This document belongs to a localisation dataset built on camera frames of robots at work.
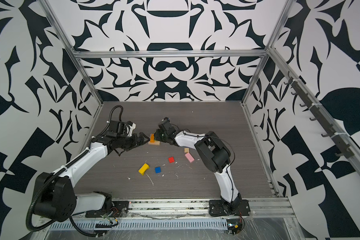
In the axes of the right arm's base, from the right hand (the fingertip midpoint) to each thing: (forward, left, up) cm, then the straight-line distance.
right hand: (154, 134), depth 95 cm
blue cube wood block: (-20, -3, -6) cm, 21 cm away
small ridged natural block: (-8, -20, -6) cm, 22 cm away
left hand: (-8, +4, +8) cm, 11 cm away
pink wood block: (-13, -21, -6) cm, 26 cm away
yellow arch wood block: (-19, +5, -5) cm, 20 cm away
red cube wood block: (-14, -10, -7) cm, 18 cm away
